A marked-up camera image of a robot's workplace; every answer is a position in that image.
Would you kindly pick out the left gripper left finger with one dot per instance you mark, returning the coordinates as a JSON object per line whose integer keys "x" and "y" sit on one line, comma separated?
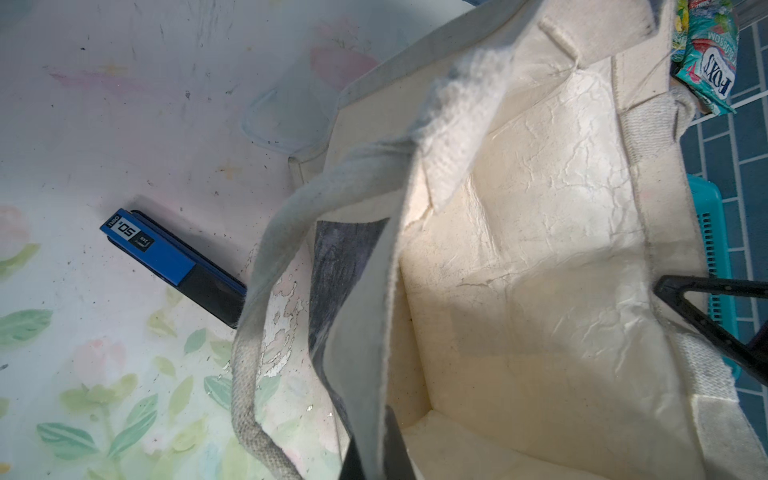
{"x": 394, "y": 460}

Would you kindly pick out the cream canvas tote bag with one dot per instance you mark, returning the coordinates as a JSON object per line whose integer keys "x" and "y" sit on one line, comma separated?
{"x": 506, "y": 252}

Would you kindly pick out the green Fox's candy bag top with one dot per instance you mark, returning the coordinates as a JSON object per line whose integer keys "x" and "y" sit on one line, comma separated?
{"x": 705, "y": 50}

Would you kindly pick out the teal plastic basket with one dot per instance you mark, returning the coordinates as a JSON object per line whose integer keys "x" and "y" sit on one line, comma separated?
{"x": 711, "y": 218}

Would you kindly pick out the blue black stapler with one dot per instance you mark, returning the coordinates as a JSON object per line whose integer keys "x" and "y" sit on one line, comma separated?
{"x": 177, "y": 263}

